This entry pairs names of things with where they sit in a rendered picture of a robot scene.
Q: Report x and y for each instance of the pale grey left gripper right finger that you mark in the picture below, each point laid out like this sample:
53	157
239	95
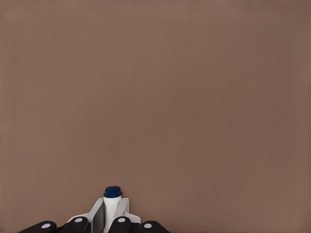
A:
124	210

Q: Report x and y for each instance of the white marker with blue cap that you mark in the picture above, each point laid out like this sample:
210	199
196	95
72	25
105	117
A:
110	208

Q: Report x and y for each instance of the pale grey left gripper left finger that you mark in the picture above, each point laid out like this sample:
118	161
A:
97	216

